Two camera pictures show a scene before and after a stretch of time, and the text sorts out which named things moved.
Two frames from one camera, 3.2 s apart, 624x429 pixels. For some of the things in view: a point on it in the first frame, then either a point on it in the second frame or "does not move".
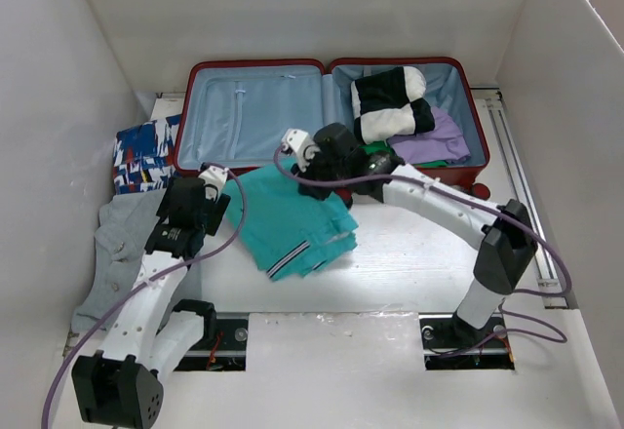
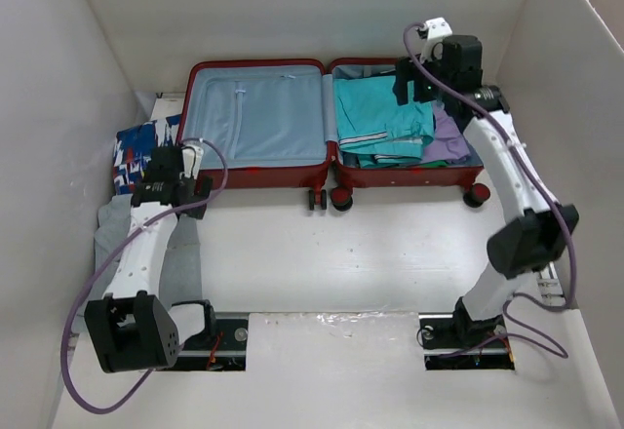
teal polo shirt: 290,231 to 374,127
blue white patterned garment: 143,155 does not move
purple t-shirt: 444,143 does not move
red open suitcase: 226,110 does not move
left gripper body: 211,214 to 190,184
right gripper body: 320,170 to 427,84
